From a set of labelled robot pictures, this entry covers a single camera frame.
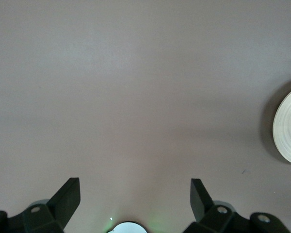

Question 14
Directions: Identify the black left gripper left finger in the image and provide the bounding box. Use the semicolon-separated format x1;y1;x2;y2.
0;177;81;233

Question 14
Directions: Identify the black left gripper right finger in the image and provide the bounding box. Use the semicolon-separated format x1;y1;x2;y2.
184;179;291;233

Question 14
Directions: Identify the round wooden plate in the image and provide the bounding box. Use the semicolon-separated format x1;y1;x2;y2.
273;83;291;167

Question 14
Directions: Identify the brown table cover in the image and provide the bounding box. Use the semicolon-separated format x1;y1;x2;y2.
0;0;291;233

